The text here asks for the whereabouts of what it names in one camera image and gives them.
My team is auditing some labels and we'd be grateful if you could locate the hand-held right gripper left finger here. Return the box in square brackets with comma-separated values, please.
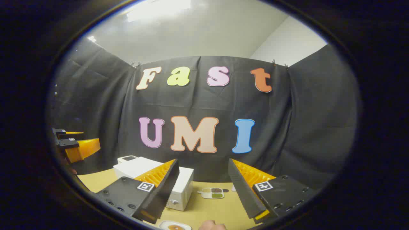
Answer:
[95, 159, 180, 225]

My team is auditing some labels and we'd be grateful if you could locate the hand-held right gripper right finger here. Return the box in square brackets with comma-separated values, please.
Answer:
[228, 159, 315, 225]

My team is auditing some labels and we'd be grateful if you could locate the white microwave oven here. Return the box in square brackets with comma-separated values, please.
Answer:
[113, 157, 194, 211]

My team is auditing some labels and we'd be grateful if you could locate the white square plate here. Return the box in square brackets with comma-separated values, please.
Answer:
[159, 220, 192, 230]

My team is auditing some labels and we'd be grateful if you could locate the white divided snack dish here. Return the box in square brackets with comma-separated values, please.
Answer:
[201, 188, 225, 199]

